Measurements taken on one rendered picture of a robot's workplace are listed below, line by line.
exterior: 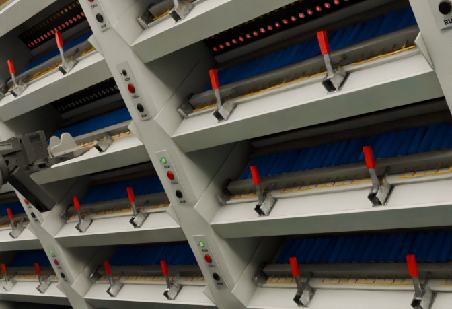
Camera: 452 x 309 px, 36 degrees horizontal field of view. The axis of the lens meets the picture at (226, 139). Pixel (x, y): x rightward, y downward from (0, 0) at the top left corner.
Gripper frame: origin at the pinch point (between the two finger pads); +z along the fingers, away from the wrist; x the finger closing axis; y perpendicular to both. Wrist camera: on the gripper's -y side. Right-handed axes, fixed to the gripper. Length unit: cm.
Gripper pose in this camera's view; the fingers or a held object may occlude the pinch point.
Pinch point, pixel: (80, 153)
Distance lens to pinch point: 157.5
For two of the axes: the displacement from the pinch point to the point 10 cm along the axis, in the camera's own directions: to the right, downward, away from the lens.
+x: -6.4, 1.5, 7.5
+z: 7.1, -2.5, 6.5
